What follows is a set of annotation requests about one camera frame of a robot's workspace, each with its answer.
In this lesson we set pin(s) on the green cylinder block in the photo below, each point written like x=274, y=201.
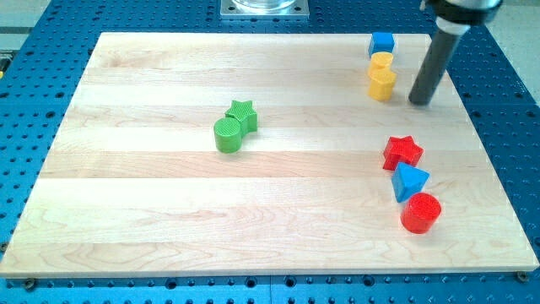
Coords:
x=227, y=135

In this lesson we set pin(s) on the green star block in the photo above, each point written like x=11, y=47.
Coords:
x=245, y=114

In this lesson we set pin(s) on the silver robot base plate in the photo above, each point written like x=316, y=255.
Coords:
x=264, y=9

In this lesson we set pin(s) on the blue perforated table plate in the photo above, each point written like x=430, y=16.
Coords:
x=495, y=71

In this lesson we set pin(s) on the light wooden board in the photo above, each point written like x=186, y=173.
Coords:
x=133, y=183

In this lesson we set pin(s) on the red star block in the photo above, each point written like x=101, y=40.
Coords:
x=403, y=150

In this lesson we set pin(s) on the yellow hexagon block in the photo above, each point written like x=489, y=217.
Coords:
x=382, y=82

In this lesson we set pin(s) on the blue cube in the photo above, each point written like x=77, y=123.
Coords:
x=381, y=42

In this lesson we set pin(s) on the blue triangle block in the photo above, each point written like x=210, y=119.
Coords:
x=408, y=180

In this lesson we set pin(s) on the red cylinder block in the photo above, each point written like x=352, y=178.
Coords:
x=420, y=213

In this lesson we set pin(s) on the yellow heart block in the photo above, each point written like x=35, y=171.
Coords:
x=379, y=61

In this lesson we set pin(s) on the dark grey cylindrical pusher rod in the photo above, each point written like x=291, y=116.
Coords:
x=440, y=52

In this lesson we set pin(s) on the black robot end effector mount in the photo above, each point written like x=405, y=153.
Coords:
x=456, y=17

